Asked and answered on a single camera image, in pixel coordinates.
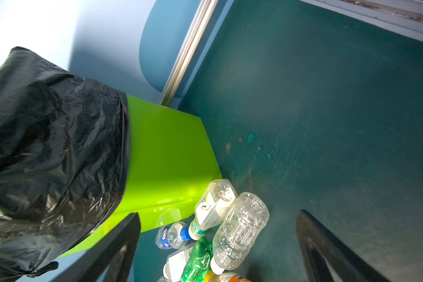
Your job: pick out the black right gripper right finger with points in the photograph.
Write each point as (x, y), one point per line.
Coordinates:
(321, 249)

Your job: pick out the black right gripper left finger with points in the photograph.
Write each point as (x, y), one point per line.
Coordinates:
(112, 256)

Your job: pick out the clear ribbed bottle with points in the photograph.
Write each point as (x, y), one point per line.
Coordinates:
(237, 234)

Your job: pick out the cream label bottle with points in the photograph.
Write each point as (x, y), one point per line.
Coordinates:
(212, 208)

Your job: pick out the green bin black liner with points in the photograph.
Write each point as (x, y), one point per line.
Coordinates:
(77, 157)

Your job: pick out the clear bottle blue cap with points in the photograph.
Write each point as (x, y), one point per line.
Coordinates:
(173, 236)

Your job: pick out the white label tea bottle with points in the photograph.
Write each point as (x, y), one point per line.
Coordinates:
(176, 262)

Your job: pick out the green sprite bottle centre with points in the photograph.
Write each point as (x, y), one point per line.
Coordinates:
(198, 264)

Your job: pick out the orange label long bottle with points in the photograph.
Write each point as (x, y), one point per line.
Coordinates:
(224, 277)

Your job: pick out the aluminium frame rail right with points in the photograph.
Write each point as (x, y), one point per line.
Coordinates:
(402, 17)

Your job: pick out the aluminium frame rail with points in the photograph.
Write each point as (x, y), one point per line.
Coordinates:
(195, 32)
(402, 17)

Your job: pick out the aluminium frame rail back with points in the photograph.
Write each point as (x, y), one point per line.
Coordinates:
(195, 32)

